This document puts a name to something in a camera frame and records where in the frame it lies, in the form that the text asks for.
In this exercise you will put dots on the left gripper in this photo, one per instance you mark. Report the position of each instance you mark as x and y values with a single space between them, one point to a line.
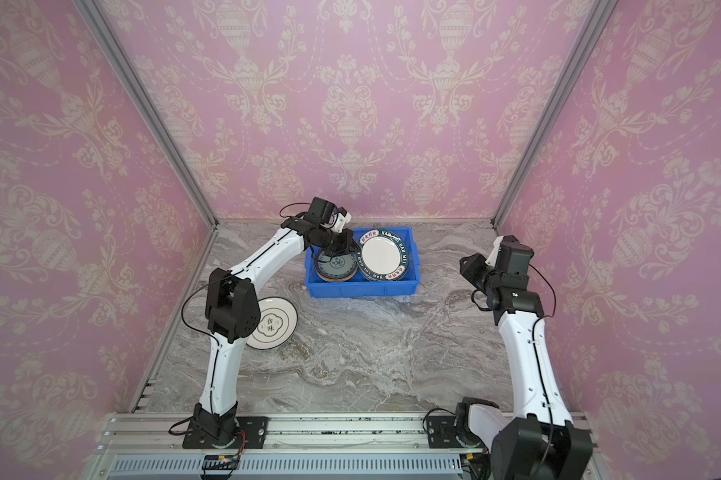
344 239

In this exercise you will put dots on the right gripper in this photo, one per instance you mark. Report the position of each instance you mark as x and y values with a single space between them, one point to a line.
473 267

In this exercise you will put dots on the teal patterned plate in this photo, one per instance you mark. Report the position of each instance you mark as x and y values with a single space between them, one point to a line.
340 268

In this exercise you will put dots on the large green-rim white plate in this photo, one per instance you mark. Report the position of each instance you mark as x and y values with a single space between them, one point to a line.
383 255

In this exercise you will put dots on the white plate black flower outline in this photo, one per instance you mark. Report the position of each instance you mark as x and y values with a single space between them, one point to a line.
278 321

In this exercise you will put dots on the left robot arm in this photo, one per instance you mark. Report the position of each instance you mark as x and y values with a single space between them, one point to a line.
232 311

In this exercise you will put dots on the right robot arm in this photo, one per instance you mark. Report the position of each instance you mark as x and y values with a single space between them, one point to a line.
541 439

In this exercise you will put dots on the blue plastic bin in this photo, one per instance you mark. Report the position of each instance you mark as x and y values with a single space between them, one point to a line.
358 285

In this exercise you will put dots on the small circuit board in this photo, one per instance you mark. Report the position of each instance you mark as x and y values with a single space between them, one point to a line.
220 463

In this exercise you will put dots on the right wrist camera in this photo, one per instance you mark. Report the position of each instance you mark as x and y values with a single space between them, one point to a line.
494 253

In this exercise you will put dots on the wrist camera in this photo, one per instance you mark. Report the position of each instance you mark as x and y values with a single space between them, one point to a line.
341 220
494 253

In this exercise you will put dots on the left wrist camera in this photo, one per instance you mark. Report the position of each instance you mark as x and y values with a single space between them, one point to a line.
341 220

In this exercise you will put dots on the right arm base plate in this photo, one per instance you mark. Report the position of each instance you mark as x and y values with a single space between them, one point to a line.
442 432

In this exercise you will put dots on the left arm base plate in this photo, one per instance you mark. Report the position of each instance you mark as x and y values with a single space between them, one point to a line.
246 433

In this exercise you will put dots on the right corner aluminium post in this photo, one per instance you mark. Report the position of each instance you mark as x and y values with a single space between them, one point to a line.
573 67

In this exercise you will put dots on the corner aluminium post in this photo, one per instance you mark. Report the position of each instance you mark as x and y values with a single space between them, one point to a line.
94 17
573 67

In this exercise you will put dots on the aluminium front rail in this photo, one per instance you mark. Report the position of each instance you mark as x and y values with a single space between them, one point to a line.
339 445

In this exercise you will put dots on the left corner aluminium post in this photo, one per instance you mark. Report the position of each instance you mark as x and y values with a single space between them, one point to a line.
94 17

